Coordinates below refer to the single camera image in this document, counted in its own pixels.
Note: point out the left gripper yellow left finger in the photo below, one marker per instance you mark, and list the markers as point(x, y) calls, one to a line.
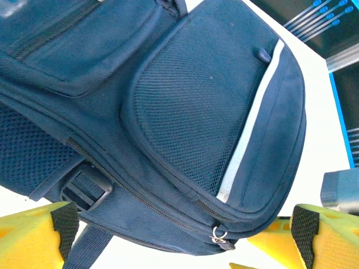
point(28, 241)

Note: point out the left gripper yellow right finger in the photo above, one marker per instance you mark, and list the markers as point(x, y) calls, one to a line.
point(336, 241)

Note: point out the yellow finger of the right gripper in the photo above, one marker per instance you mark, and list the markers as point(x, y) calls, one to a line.
point(275, 234)
point(241, 266)

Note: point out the navy blue backpack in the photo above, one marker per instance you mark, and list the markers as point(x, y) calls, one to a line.
point(168, 112)

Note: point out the grey metal block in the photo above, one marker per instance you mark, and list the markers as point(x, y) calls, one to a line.
point(340, 190)

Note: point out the left blue table trim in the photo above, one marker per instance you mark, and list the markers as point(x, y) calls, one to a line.
point(339, 112)

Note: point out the left aluminium frame post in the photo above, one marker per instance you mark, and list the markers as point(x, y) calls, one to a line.
point(345, 57)

